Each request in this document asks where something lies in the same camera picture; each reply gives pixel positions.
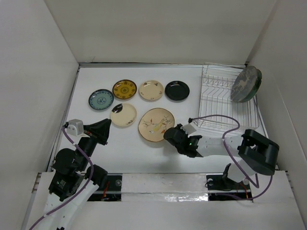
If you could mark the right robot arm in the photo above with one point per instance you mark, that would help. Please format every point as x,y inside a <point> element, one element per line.
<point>251,153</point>

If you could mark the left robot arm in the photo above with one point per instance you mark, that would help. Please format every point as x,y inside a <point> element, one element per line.
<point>76,178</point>

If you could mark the blue white patterned plate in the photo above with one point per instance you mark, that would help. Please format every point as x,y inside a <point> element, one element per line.
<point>101,99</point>

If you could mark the white wire dish rack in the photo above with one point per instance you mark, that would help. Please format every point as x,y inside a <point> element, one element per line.
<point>216,105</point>

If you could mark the black glossy small plate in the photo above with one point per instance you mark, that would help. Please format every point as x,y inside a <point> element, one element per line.
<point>177,90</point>

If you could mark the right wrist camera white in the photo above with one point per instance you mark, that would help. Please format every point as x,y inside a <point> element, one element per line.
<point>190,127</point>

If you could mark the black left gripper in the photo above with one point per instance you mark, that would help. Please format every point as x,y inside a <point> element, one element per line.
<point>99,131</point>

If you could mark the cream plate with dark patch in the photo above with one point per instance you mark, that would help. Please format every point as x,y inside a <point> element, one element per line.
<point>123,114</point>

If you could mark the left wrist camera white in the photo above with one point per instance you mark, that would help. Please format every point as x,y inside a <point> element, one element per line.
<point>74,127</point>

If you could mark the light green floral plate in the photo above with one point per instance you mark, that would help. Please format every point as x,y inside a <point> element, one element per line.
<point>257,84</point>

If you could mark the yellow patterned small plate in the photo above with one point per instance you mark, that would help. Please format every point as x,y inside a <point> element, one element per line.
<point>124,89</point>

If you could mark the beige bird branch plate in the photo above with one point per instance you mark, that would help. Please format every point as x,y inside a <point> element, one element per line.
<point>155,123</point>

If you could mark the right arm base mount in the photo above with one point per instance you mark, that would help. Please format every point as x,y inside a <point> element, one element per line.
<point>221,182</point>

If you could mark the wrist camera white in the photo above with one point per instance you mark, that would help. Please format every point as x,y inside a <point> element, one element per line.
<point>74,127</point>
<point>190,127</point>

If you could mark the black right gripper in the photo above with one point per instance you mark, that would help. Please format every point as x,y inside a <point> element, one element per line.
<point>178,127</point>

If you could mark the cream floral small plate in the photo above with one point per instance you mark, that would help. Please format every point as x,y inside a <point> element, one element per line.
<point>151,90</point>

